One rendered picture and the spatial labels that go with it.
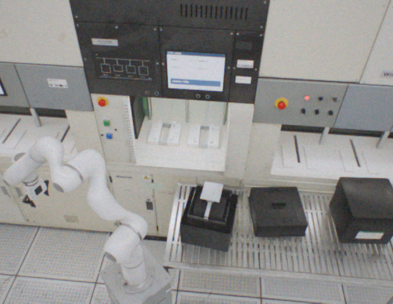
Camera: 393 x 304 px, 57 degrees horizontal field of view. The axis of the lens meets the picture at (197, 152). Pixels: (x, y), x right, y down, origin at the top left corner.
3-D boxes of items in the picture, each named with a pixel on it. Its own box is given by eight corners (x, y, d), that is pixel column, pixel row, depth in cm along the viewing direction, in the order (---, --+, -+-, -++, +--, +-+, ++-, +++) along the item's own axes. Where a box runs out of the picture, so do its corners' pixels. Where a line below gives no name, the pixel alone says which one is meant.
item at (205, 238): (191, 204, 223) (191, 185, 211) (236, 213, 219) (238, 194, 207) (179, 242, 204) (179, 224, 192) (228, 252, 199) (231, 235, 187)
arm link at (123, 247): (149, 253, 177) (145, 225, 161) (125, 284, 166) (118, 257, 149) (129, 242, 182) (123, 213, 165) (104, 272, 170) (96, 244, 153)
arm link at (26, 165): (27, 177, 149) (11, 191, 172) (56, 154, 159) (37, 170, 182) (11, 161, 147) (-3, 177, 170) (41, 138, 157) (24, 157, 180)
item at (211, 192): (196, 206, 221) (197, 171, 199) (229, 213, 218) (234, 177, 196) (186, 240, 204) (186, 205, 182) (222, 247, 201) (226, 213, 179)
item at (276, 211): (255, 237, 207) (257, 223, 198) (248, 196, 228) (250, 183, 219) (305, 235, 208) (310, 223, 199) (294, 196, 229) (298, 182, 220)
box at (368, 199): (339, 244, 204) (353, 217, 187) (327, 203, 225) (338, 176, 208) (389, 245, 204) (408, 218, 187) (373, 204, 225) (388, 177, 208)
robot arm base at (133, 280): (130, 301, 179) (125, 284, 166) (110, 273, 189) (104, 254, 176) (161, 278, 188) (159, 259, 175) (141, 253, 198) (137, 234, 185)
